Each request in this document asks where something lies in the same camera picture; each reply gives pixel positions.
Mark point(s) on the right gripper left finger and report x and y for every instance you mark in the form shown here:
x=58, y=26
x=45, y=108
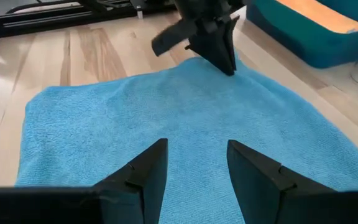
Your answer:
x=148, y=186

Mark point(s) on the blue plastic bin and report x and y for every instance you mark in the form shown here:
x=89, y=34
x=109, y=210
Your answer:
x=306, y=43

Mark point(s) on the black aluminium table frame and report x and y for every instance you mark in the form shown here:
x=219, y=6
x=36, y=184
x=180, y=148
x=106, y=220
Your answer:
x=57, y=17

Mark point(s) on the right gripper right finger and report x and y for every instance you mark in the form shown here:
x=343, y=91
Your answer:
x=253, y=186

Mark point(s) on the teal microfibre cloth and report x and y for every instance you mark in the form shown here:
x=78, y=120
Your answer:
x=166, y=109

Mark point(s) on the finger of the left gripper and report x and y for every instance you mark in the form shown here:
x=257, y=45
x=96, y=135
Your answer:
x=172, y=37
x=217, y=51

